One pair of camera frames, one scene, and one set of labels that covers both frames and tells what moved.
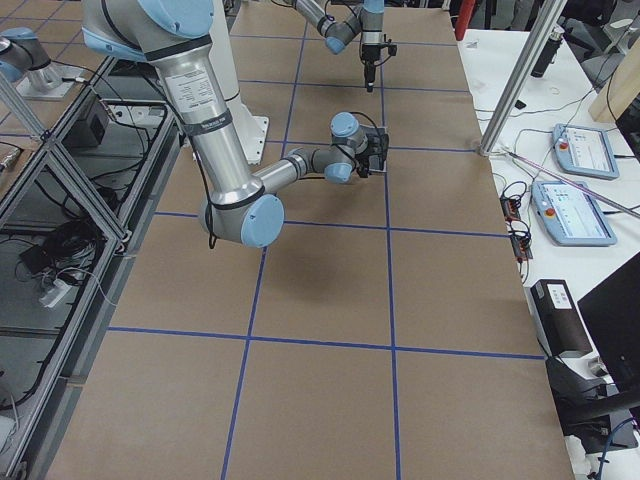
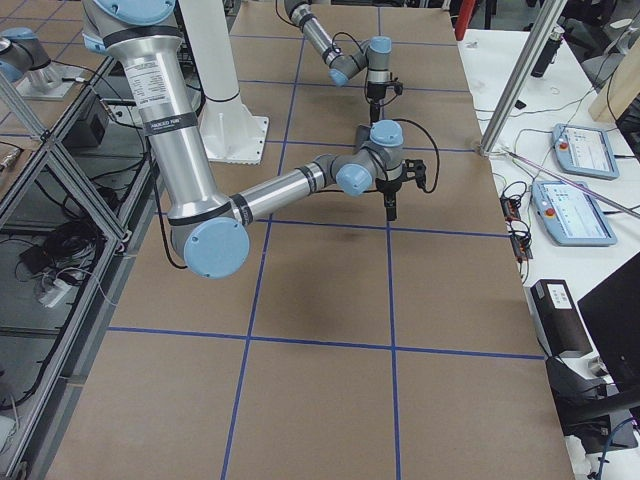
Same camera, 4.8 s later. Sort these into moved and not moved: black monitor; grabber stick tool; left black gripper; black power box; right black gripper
Moved: left black gripper; right black gripper
Not moved: black power box; grabber stick tool; black monitor
